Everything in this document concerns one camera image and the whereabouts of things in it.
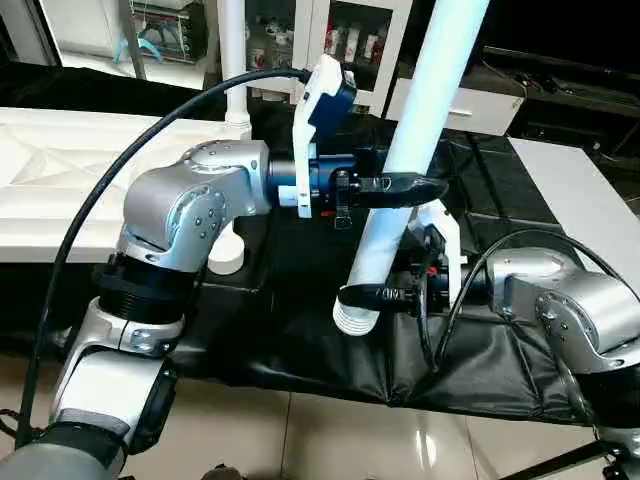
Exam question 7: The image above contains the white plastic table leg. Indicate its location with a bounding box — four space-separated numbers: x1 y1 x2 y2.
218 0 253 129
333 0 491 336

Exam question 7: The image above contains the white plastic table top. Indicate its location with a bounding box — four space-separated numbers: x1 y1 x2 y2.
0 105 251 276

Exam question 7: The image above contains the black work mat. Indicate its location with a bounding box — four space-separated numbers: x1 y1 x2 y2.
0 60 640 426

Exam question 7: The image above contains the white drawer unit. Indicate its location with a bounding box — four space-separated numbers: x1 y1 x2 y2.
385 78 526 136

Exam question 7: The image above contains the white glass door cabinet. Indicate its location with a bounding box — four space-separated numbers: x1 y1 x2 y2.
240 0 413 116

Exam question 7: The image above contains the white flat panel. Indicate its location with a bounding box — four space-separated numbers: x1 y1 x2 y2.
510 138 640 291

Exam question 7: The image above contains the storage rack with items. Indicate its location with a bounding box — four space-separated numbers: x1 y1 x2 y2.
115 0 211 63

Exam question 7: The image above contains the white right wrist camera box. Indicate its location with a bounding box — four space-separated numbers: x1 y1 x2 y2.
408 200 463 301

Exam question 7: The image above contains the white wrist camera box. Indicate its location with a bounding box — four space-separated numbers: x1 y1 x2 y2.
292 55 358 216
408 200 463 301

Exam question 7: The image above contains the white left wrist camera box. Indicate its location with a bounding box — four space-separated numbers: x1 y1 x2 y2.
292 55 358 216

